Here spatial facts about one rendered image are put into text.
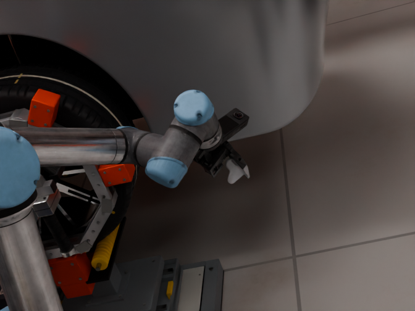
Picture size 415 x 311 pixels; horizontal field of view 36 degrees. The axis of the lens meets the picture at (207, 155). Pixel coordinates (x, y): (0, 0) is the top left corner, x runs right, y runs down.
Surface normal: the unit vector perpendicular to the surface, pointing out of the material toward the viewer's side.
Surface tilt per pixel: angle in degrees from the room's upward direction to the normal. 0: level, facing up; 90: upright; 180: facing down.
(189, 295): 0
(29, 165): 83
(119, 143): 73
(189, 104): 36
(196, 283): 0
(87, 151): 94
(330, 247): 0
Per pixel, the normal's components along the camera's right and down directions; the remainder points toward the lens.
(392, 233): -0.30, -0.81
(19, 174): 0.67, 0.06
